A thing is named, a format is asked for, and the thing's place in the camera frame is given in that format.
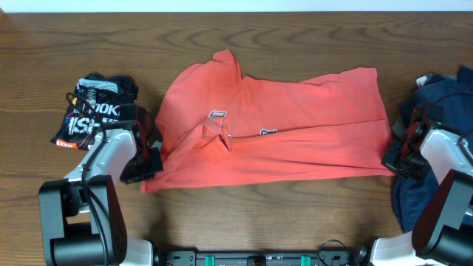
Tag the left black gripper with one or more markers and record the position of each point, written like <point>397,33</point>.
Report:
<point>142,168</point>

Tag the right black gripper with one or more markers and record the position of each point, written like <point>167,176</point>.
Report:
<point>389,159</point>

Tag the red printed t-shirt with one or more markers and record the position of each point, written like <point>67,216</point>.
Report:
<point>220,127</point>

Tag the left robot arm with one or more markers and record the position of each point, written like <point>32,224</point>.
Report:
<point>81,219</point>

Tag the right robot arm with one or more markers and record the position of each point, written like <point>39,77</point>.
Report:
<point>439,237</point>

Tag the black folded printed shirt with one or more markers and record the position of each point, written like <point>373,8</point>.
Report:
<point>95,101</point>

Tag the navy blue garment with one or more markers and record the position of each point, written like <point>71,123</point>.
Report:
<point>443,150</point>

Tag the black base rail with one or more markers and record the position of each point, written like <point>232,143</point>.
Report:
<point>330,253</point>

